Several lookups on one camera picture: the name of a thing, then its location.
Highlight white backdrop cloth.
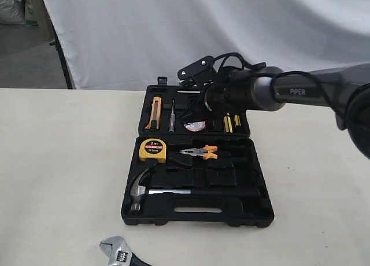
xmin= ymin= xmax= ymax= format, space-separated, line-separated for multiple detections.
xmin=43 ymin=0 xmax=369 ymax=90

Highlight clear voltage tester screwdriver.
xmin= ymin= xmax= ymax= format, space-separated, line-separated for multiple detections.
xmin=168 ymin=99 xmax=176 ymax=132

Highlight small yellow black screwdriver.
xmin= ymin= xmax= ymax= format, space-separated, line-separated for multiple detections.
xmin=234 ymin=114 xmax=241 ymax=127

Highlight large yellow black screwdriver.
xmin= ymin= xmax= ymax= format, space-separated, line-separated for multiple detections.
xmin=223 ymin=113 xmax=233 ymax=133

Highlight chrome adjustable wrench black handle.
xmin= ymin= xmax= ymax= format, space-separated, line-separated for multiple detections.
xmin=99 ymin=236 xmax=150 ymax=266

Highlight claw hammer black grip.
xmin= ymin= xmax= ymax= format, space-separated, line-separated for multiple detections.
xmin=129 ymin=167 xmax=261 ymax=212

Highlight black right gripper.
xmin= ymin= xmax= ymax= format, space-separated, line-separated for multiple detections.
xmin=188 ymin=90 xmax=208 ymax=113

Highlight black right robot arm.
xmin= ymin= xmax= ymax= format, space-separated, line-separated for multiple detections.
xmin=182 ymin=63 xmax=369 ymax=157

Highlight orange utility knife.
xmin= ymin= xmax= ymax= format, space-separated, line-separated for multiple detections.
xmin=145 ymin=97 xmax=162 ymax=130

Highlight yellow tape measure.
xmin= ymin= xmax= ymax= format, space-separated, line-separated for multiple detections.
xmin=139 ymin=138 xmax=167 ymax=164

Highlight orange handled pliers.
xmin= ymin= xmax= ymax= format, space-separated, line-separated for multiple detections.
xmin=180 ymin=145 xmax=218 ymax=160

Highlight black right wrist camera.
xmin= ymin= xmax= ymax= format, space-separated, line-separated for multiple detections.
xmin=176 ymin=56 xmax=216 ymax=87

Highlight grey sack in background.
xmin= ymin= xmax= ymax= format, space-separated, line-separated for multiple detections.
xmin=1 ymin=0 xmax=25 ymax=25

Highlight black plastic tool case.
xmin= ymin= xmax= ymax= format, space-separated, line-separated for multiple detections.
xmin=121 ymin=76 xmax=274 ymax=228

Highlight black backdrop stand pole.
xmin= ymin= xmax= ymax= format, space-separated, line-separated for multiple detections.
xmin=46 ymin=10 xmax=74 ymax=90

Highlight black PVC electrical tape roll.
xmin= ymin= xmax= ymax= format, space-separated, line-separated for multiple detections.
xmin=184 ymin=121 xmax=206 ymax=132

